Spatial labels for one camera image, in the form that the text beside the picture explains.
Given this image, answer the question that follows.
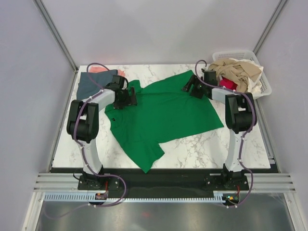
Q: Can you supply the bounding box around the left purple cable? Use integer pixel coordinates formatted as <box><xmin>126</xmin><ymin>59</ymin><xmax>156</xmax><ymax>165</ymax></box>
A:
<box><xmin>72</xmin><ymin>62</ymin><xmax>128</xmax><ymax>207</ymax></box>

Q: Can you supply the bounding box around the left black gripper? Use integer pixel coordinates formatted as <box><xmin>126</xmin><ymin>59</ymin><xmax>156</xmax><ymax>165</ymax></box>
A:
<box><xmin>113</xmin><ymin>87</ymin><xmax>137</xmax><ymax>110</ymax></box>

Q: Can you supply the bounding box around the magenta t shirt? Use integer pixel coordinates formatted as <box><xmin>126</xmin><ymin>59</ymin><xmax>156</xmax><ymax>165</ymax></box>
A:
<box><xmin>219</xmin><ymin>77</ymin><xmax>237</xmax><ymax>90</ymax></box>

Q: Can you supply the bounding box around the cream white t shirt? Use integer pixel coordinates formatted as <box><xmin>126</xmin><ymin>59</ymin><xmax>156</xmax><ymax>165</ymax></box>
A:
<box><xmin>231</xmin><ymin>58</ymin><xmax>264</xmax><ymax>94</ymax></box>

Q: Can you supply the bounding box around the folded salmon t shirt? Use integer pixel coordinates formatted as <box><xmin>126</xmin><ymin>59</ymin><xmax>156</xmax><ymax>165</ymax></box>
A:
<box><xmin>89</xmin><ymin>66</ymin><xmax>126</xmax><ymax>77</ymax></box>

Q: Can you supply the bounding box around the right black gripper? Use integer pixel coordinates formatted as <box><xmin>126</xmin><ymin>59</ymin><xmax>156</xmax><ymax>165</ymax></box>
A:
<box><xmin>181</xmin><ymin>76</ymin><xmax>206</xmax><ymax>100</ymax></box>

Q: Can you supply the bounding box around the left aluminium frame post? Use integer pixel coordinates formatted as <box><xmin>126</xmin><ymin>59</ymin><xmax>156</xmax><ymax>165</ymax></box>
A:
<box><xmin>33</xmin><ymin>0</ymin><xmax>78</xmax><ymax>73</ymax></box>

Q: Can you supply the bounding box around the white slotted cable duct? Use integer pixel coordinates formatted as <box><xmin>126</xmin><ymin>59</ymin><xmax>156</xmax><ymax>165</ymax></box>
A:
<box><xmin>43</xmin><ymin>191</ymin><xmax>240</xmax><ymax>204</ymax></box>

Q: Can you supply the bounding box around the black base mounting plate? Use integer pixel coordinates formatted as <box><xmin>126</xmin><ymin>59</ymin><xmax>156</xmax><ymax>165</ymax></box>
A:
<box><xmin>77</xmin><ymin>167</ymin><xmax>250</xmax><ymax>199</ymax></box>

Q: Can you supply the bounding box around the folded blue-grey t shirt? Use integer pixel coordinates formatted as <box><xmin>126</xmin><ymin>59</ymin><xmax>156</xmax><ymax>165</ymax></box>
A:
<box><xmin>76</xmin><ymin>70</ymin><xmax>118</xmax><ymax>100</ymax></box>

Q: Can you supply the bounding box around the aluminium frame post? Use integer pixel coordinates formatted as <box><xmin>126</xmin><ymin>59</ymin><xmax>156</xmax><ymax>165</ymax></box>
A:
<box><xmin>33</xmin><ymin>0</ymin><xmax>78</xmax><ymax>73</ymax></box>
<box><xmin>253</xmin><ymin>0</ymin><xmax>289</xmax><ymax>55</ymax></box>

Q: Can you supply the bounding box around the white plastic laundry basket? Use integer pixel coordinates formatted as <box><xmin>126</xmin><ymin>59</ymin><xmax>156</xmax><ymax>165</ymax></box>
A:
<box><xmin>212</xmin><ymin>50</ymin><xmax>272</xmax><ymax>100</ymax></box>

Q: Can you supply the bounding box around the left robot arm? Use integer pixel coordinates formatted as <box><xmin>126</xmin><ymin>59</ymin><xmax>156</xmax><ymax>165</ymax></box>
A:
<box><xmin>66</xmin><ymin>75</ymin><xmax>137</xmax><ymax>191</ymax></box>

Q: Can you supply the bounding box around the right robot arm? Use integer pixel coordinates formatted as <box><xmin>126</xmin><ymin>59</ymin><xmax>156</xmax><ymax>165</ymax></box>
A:
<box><xmin>182</xmin><ymin>69</ymin><xmax>257</xmax><ymax>190</ymax></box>

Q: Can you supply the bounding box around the right aluminium frame post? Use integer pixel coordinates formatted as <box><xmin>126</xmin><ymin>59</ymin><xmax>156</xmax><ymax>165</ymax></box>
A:
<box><xmin>253</xmin><ymin>0</ymin><xmax>289</xmax><ymax>55</ymax></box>

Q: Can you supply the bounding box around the beige t shirt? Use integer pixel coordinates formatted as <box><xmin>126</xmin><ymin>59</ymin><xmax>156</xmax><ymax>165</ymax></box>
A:
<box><xmin>208</xmin><ymin>58</ymin><xmax>260</xmax><ymax>92</ymax></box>

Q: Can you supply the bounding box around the green polo shirt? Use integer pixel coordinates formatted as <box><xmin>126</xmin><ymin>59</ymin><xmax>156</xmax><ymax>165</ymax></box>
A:
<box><xmin>105</xmin><ymin>70</ymin><xmax>223</xmax><ymax>173</ymax></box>

